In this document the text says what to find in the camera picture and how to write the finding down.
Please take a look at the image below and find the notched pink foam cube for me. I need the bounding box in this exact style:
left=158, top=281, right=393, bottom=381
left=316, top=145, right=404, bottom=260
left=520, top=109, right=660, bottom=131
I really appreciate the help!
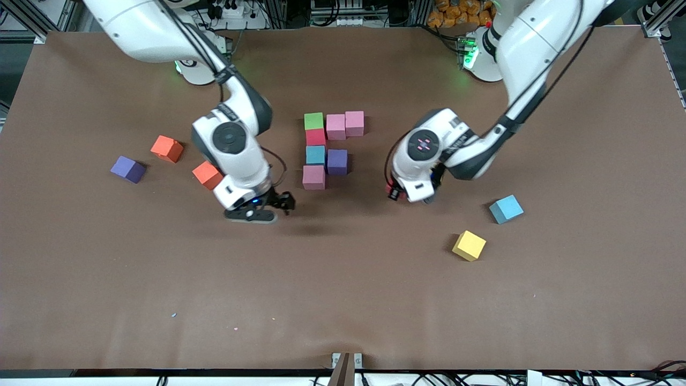
left=345, top=111, right=366, bottom=138

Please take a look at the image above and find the orange foam cube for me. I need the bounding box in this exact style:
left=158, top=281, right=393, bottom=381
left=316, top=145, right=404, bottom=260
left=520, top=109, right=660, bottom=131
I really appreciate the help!
left=192, top=161, right=225, bottom=191
left=150, top=135, right=184, bottom=164

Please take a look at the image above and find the metal table edge bracket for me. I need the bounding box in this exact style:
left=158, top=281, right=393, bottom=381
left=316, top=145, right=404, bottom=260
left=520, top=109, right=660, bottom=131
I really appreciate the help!
left=331, top=352, right=363, bottom=386

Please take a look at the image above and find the pile of orange objects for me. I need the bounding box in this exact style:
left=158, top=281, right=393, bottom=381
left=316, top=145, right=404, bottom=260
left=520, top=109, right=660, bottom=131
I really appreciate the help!
left=427, top=0, right=496, bottom=27

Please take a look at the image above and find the yellow foam cube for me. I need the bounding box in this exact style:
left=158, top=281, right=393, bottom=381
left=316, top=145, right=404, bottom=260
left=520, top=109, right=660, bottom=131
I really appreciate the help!
left=452, top=230, right=487, bottom=262

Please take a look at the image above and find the aluminium frame profile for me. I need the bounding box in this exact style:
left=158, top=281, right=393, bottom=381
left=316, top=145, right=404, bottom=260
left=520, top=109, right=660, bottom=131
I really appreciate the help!
left=642, top=0, right=686, bottom=39
left=0, top=0, right=48, bottom=44

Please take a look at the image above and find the purple foam cube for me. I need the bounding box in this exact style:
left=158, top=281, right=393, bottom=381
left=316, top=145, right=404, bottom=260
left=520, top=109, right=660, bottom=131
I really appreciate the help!
left=327, top=149, right=349, bottom=176
left=110, top=155, right=146, bottom=184

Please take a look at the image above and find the brown table cover sheet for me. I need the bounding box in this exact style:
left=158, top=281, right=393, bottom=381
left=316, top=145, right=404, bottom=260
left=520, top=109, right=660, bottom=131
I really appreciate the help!
left=0, top=26, right=686, bottom=370

